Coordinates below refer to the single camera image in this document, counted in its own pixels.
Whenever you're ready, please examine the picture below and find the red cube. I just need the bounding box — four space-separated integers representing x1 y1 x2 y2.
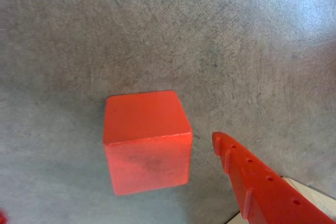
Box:
102 90 194 196

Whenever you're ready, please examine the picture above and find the brown fibreboard base board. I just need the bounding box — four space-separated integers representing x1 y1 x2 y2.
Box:
0 0 336 224

